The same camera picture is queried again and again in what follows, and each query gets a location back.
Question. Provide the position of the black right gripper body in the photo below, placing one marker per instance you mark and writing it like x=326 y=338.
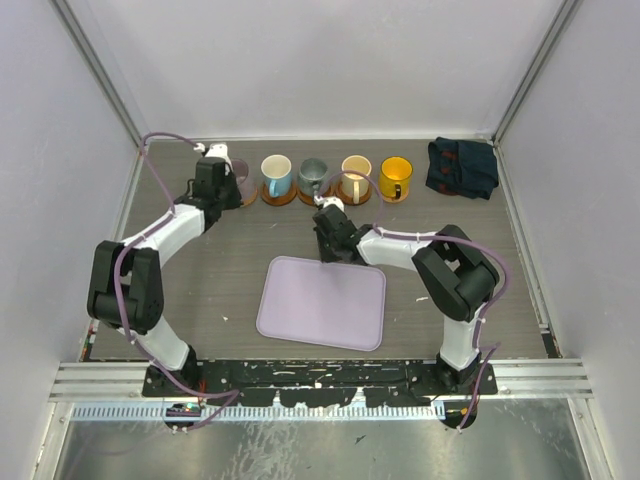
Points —
x=327 y=247

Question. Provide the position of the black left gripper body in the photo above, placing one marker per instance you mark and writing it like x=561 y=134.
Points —
x=227 y=194

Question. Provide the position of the purple glass mug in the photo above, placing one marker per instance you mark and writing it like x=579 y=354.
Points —
x=242 y=173

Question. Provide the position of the woven rattan coaster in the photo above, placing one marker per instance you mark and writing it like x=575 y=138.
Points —
x=248 y=194
x=393 y=193

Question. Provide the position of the brown wooden coaster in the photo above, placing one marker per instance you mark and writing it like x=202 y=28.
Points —
x=354 y=193
x=278 y=201
x=307 y=199

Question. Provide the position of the cream yellow mug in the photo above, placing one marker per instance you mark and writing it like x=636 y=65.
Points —
x=356 y=168

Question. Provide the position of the light blue mug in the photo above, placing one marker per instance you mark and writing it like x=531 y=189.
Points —
x=277 y=172

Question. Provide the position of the lilac plastic tray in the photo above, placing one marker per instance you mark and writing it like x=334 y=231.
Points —
x=326 y=304

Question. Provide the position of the grey-green ceramic mug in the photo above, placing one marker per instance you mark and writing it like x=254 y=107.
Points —
x=312 y=177

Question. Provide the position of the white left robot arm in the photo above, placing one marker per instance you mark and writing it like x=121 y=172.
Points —
x=126 y=288

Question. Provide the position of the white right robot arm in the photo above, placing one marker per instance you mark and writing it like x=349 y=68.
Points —
x=458 y=276

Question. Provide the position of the dark blue folded cloth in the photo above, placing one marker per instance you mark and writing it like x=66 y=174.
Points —
x=462 y=168

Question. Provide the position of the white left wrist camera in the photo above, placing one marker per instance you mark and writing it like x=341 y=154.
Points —
x=215 y=150

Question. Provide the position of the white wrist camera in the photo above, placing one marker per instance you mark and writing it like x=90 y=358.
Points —
x=326 y=202
x=215 y=150

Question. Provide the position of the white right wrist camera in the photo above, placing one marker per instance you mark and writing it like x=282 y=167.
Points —
x=326 y=202

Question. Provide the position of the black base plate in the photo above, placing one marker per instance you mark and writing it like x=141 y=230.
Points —
x=395 y=383

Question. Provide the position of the aluminium front rail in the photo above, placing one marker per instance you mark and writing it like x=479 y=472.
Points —
x=111 y=381

